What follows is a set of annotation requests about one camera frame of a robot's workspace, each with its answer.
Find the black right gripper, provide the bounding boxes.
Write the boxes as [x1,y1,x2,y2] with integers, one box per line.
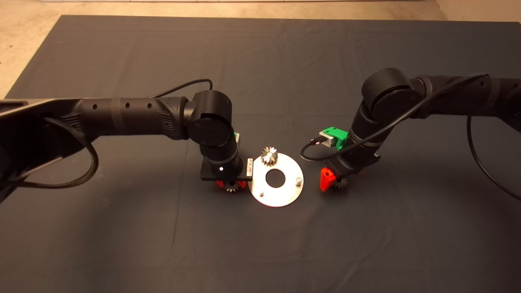
[320,142,382,192]

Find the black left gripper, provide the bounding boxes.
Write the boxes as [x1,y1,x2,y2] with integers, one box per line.
[200,154,254,188]

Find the round metal carrier plate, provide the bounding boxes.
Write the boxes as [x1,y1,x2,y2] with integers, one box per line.
[247,153,304,208]

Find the dark table cloth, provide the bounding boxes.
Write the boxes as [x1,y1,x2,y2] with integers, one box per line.
[0,15,521,293]

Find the green right camera mount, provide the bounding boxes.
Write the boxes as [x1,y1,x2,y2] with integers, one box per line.
[320,127,350,150]

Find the black braided sleeve cable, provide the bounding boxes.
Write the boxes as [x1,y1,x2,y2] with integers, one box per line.
[8,118,99,189]

